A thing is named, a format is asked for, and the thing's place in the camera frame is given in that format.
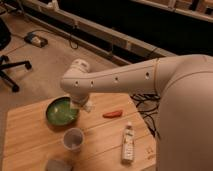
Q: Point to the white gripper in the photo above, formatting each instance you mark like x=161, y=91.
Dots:
x=78, y=103

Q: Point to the white sponge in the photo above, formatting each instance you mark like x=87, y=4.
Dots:
x=88, y=107

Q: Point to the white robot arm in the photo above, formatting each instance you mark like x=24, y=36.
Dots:
x=185, y=114

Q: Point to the green ceramic bowl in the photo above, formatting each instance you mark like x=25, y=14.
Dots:
x=59, y=112

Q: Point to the orange carrot toy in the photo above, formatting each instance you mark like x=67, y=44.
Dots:
x=113, y=114

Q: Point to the white plastic bottle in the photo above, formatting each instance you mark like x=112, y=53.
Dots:
x=127, y=153

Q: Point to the grey round object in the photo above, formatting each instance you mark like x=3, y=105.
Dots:
x=58, y=165

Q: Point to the power strip on floor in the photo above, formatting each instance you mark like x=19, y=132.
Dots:
x=35, y=40

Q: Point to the black office chair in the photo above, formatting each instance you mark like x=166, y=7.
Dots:
x=5, y=38

